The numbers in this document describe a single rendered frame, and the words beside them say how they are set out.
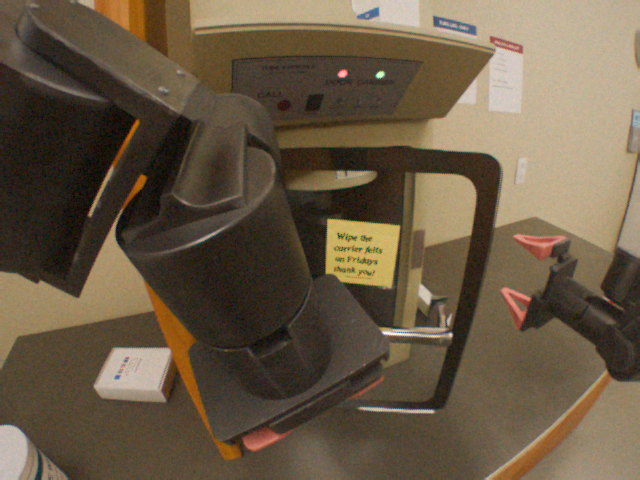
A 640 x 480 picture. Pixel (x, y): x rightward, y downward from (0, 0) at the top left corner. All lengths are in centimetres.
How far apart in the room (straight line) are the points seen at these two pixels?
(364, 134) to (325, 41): 17
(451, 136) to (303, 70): 87
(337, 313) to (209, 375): 8
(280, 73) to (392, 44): 11
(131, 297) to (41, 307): 30
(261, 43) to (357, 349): 23
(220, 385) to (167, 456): 45
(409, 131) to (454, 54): 14
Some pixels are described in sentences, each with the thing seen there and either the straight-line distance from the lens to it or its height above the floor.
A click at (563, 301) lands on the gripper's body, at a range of 47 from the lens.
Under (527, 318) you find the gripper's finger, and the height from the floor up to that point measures 116.
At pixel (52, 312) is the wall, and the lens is 107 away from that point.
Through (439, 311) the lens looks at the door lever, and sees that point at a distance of 39.
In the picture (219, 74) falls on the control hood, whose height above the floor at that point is 147.
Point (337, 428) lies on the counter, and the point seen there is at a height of 94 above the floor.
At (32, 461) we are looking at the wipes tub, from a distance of 56.
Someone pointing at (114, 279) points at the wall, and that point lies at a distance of 95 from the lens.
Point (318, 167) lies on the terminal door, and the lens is 32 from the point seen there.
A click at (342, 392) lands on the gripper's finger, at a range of 17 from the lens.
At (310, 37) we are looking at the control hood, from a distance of 29.
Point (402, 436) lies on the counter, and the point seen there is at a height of 94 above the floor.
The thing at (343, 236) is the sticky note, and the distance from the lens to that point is 34.
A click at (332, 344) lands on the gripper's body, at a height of 132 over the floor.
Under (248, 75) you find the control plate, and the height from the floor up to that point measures 146.
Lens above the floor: 144
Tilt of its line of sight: 26 degrees down
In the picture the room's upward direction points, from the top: 3 degrees counter-clockwise
